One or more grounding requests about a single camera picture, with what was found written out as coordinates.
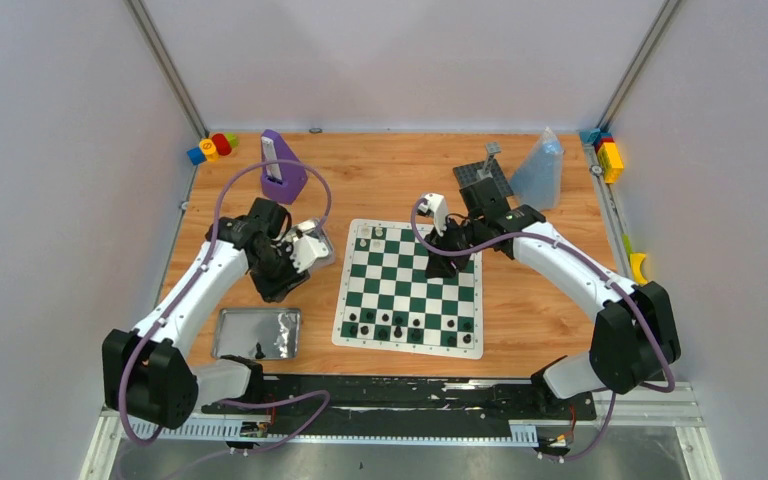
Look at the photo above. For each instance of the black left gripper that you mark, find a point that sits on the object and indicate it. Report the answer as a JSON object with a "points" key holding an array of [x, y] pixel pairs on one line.
{"points": [[278, 281]]}

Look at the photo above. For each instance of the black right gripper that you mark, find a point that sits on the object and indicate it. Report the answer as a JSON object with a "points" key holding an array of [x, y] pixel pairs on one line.
{"points": [[444, 266]]}

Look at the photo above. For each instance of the silver tin lid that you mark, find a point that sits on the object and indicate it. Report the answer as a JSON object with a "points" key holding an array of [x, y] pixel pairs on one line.
{"points": [[264, 333]]}

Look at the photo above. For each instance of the green white chess board mat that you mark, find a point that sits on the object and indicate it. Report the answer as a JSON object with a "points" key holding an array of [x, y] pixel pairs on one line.
{"points": [[386, 302]]}

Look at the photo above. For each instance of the silver tin box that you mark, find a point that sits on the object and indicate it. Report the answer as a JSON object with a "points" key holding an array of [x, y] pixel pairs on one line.
{"points": [[309, 227]]}

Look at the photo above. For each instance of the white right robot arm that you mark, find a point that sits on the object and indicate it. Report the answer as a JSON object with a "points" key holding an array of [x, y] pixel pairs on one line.
{"points": [[634, 339]]}

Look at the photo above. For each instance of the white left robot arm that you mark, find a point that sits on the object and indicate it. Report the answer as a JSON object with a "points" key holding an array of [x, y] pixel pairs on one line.
{"points": [[145, 370]]}

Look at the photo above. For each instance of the grey lego baseplate with tower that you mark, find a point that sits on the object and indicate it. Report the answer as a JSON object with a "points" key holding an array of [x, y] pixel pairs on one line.
{"points": [[489, 168]]}

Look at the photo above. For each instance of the purple metronome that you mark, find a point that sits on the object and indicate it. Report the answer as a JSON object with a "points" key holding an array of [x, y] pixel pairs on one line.
{"points": [[280, 182]]}

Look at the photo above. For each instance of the blue plastic bag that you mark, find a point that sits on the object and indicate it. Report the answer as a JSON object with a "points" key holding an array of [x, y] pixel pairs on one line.
{"points": [[537, 181]]}

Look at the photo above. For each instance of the colourful toy block stack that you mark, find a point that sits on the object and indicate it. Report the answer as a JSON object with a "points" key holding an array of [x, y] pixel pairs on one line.
{"points": [[213, 148]]}

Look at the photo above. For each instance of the yellow red blue duplo bricks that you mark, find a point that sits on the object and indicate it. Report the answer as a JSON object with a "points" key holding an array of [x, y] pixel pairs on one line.
{"points": [[606, 151]]}

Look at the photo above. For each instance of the yellow curved block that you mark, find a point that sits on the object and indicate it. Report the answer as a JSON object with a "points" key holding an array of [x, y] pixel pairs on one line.
{"points": [[636, 261]]}

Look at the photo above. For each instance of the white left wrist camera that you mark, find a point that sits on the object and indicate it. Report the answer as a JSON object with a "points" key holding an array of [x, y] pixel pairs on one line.
{"points": [[310, 253]]}

